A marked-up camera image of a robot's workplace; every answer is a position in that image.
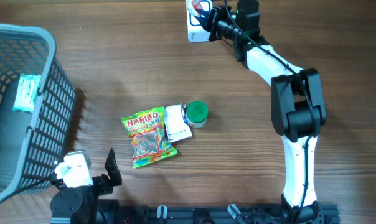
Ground grey plastic mesh basket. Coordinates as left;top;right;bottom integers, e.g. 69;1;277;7
0;24;77;203

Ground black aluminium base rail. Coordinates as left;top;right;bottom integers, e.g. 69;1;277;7
96;200;340;224

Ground green lid jar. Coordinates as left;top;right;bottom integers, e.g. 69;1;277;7
186;101;209;128

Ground Haribo gummy candy bag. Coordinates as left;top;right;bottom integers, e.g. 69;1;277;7
121;106;178;169

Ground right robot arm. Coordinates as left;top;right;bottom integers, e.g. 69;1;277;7
186;0;326;223

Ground white barcode scanner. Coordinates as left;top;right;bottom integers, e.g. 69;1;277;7
187;0;212;42

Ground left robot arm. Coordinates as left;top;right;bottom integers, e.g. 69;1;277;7
50;149;122;223

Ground white paper pouch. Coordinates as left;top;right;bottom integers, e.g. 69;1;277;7
164;104;192;143

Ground red white tissue packet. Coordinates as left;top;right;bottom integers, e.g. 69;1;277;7
186;0;205;17

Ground teal white tissue packet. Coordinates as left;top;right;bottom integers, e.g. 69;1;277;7
12;74;41;113

